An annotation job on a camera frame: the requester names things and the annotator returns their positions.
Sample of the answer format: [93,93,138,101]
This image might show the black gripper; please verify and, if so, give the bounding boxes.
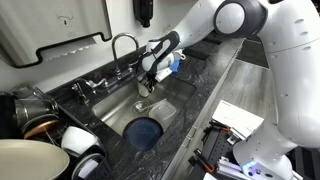
[136,63,158,94]

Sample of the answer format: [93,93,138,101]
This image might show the cream ceramic mug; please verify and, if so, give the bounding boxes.
[137,78,152,99]

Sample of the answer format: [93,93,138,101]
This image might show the sink drain strainer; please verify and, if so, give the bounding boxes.
[131,100,151,114]

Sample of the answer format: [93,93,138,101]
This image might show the stainless steel sink basin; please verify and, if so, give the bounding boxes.
[90,70,198,153]

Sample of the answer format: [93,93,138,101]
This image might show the white printed mug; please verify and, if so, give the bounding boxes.
[172,48,187,63]

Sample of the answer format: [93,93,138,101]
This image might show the clear plastic container lid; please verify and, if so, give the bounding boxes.
[148,99,178,124]

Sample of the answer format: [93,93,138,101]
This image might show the blue sponge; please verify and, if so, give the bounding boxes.
[169,59,181,74]

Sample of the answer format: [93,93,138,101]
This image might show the chrome gooseneck faucet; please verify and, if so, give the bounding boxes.
[110,32,141,81]

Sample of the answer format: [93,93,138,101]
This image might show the dark blue round plate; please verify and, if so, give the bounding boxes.
[122,116,164,152]

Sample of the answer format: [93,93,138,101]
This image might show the chrome side sprayer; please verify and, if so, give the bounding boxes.
[70,77,108,106]

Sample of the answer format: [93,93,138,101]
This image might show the black dish rack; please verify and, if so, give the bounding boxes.
[0,91,113,180]

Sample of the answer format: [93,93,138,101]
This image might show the black orange clamp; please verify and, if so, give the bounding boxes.
[192,147,217,174]
[208,119,232,134]

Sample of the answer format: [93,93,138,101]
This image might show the black robot mounting stand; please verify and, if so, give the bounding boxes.
[187,121,244,180]

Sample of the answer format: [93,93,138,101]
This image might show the white control box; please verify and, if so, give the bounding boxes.
[211,99,265,141]

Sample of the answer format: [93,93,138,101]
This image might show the black rimmed white bowl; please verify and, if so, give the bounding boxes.
[70,152,106,180]

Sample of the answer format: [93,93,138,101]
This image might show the stainless paper towel dispenser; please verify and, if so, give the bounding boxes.
[0,0,114,70]

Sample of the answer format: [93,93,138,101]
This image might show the copper rimmed pan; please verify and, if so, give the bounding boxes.
[22,113,62,141]

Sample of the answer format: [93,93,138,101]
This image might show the steel pot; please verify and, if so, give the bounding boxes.
[11,84,60,132]

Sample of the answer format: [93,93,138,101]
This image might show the black wall soap dispenser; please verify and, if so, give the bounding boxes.
[132,0,155,29]

